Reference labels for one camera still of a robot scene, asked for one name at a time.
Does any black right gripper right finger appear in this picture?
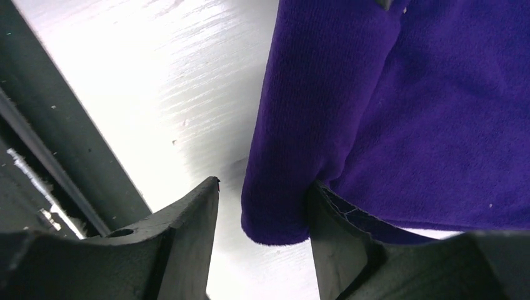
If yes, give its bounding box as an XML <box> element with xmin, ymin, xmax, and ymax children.
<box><xmin>307</xmin><ymin>182</ymin><xmax>529</xmax><ymax>299</ymax></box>

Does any purple cloth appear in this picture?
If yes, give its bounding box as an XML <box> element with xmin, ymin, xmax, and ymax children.
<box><xmin>241</xmin><ymin>1</ymin><xmax>529</xmax><ymax>246</ymax></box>

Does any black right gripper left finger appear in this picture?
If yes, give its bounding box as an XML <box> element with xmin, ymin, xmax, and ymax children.
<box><xmin>1</xmin><ymin>177</ymin><xmax>219</xmax><ymax>299</ymax></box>

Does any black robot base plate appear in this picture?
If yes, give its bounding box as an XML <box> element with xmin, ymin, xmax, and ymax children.
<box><xmin>1</xmin><ymin>1</ymin><xmax>151</xmax><ymax>235</ymax></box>

